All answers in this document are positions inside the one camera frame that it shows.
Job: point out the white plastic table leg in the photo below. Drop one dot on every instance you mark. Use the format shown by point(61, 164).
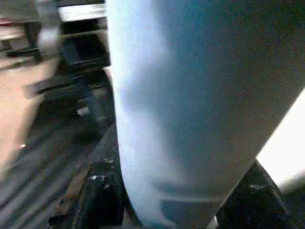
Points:
point(190, 95)

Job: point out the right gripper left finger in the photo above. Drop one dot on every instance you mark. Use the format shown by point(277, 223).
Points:
point(100, 198)

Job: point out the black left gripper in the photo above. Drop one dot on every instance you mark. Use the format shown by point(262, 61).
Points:
point(81, 52)

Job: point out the white plastic table top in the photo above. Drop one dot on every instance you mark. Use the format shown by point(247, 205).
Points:
point(286, 148)

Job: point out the black mat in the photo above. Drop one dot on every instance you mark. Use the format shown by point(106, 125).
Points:
point(47, 167)

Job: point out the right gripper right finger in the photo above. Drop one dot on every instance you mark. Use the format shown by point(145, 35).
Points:
point(255, 205)

